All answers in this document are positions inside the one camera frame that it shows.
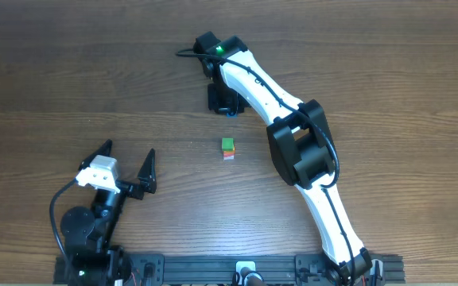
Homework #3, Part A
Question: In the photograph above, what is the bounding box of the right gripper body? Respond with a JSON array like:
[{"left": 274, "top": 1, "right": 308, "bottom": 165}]
[{"left": 207, "top": 81, "right": 250, "bottom": 118}]

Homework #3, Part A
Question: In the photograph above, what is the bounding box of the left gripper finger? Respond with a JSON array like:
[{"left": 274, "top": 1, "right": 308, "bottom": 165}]
[
  {"left": 78, "top": 139, "right": 114, "bottom": 170},
  {"left": 137, "top": 148, "right": 158, "bottom": 195}
]

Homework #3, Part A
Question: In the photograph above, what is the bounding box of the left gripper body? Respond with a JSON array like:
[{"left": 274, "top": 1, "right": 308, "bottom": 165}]
[{"left": 116, "top": 180, "right": 149, "bottom": 202}]

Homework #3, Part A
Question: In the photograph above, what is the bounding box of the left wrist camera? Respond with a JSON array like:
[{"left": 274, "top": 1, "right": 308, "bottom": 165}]
[{"left": 75, "top": 154, "right": 121, "bottom": 195}]

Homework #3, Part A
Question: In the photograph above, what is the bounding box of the mounting rail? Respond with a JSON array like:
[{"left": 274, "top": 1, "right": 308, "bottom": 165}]
[{"left": 52, "top": 253, "right": 406, "bottom": 286}]

